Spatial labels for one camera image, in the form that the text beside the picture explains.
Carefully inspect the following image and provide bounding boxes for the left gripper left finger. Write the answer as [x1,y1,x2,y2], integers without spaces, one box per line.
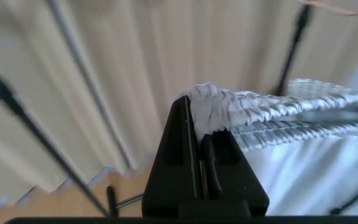
[141,95,203,218]

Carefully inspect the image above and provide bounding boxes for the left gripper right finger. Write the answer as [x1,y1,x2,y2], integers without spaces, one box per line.
[199,129,270,217]

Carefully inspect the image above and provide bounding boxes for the pale grey shorts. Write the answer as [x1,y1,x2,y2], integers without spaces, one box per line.
[181,81,358,216]

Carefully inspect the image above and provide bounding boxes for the white laundry basket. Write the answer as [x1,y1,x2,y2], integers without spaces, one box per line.
[287,78,358,98]

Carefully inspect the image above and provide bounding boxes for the black clothes rack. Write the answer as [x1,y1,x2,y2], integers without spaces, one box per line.
[0,4,312,218]

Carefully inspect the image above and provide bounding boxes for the pink clothes hanger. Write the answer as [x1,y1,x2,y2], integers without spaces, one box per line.
[299,0,358,17]

